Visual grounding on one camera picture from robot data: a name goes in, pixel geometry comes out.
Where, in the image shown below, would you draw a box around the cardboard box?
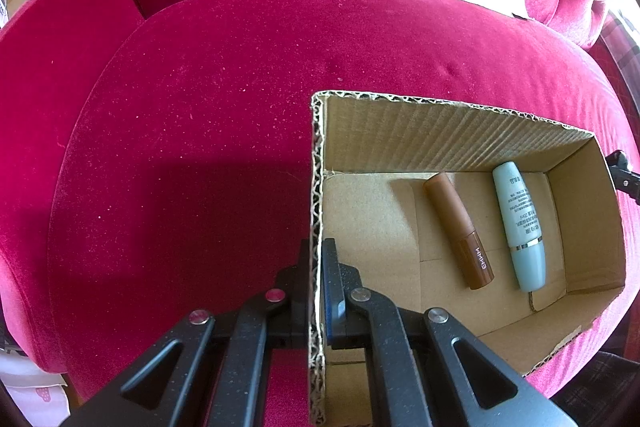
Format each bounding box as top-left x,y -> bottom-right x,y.
308,91 -> 626,426

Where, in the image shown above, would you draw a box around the brown lipstick tube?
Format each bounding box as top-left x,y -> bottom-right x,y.
423,172 -> 495,291

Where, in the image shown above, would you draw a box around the light blue cosmetic tube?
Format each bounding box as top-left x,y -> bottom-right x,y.
492,161 -> 546,293

